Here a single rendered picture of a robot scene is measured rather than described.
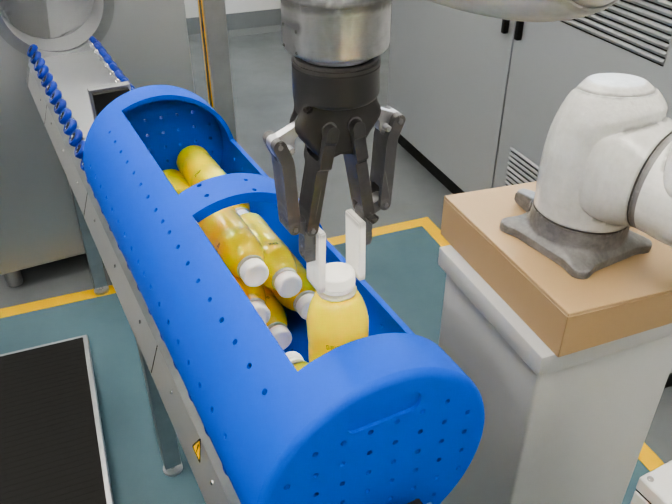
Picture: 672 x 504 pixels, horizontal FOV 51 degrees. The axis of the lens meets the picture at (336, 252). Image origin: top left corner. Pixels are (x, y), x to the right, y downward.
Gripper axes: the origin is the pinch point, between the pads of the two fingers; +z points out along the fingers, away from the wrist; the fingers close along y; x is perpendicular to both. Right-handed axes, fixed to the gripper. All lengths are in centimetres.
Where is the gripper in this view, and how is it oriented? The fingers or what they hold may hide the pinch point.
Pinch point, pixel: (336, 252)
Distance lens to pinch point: 70.0
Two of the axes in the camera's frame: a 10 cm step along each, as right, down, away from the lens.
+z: 0.0, 8.3, 5.6
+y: -8.9, 2.6, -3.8
